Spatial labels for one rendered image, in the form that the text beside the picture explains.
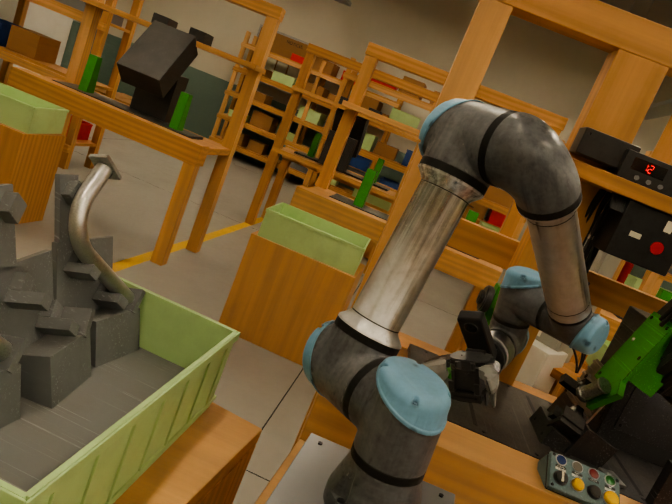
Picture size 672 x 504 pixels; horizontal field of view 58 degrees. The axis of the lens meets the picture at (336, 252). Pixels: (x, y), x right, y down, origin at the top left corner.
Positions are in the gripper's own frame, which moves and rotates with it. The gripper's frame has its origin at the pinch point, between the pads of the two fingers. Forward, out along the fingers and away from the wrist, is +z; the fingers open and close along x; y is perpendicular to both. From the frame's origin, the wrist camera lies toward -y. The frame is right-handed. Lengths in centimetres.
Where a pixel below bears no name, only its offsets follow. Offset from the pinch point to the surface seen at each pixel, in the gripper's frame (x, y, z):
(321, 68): 571, -187, -813
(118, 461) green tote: 29, 0, 42
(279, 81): 645, -174, -786
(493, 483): -0.4, 28.0, -18.5
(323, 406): 28.6, 10.7, -3.9
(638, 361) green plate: -22, 13, -56
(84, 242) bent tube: 53, -27, 27
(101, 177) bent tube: 53, -38, 21
